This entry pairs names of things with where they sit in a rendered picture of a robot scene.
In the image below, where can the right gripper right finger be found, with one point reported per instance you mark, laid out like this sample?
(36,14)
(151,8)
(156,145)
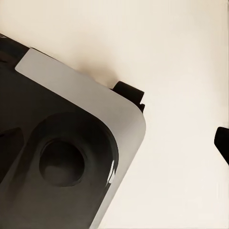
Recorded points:
(221,142)

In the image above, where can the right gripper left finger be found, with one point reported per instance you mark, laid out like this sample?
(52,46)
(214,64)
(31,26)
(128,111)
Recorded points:
(11,143)

